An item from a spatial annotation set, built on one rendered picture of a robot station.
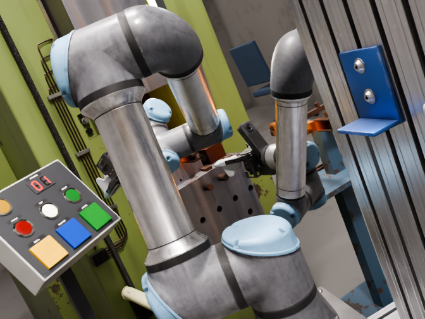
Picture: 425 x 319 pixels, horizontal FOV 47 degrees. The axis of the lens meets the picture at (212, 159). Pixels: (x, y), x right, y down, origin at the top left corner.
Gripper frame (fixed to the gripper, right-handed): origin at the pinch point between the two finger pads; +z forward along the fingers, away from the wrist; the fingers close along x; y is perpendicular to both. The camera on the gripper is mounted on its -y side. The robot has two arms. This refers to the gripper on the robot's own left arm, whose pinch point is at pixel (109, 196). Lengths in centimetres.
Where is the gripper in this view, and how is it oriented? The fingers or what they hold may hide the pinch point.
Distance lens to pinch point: 144.2
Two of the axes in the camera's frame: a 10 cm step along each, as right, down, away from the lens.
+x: -4.2, 3.8, -8.2
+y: -7.4, -6.7, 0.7
